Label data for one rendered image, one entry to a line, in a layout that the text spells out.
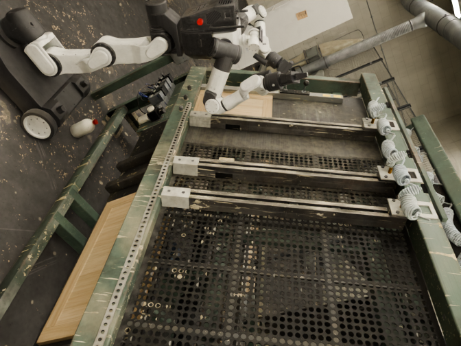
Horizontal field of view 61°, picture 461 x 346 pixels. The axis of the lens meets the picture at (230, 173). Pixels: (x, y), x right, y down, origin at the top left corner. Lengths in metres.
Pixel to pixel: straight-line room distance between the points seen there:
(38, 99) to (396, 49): 9.45
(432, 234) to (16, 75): 2.25
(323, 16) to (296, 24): 0.38
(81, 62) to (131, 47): 0.31
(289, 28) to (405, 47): 5.34
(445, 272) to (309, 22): 4.90
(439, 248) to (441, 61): 9.75
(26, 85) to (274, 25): 4.26
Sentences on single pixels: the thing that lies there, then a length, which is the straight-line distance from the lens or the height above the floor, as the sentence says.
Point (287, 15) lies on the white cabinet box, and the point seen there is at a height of 1.24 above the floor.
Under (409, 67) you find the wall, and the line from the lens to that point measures 11.15.
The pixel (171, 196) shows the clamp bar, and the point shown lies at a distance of 1.74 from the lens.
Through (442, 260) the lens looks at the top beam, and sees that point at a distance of 1.69.
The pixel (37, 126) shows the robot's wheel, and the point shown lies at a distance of 2.58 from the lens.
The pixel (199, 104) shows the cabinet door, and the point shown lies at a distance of 2.51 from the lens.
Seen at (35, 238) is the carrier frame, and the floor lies 0.15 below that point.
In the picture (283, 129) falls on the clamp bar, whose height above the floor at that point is 1.38.
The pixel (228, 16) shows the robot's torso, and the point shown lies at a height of 1.37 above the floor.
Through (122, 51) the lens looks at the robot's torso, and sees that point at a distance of 2.37.
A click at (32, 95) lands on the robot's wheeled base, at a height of 0.17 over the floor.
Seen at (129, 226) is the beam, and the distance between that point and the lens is 1.67.
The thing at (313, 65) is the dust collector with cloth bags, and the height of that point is 1.17.
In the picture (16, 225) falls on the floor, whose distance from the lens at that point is 2.39.
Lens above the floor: 1.85
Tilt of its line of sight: 21 degrees down
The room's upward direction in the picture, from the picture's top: 71 degrees clockwise
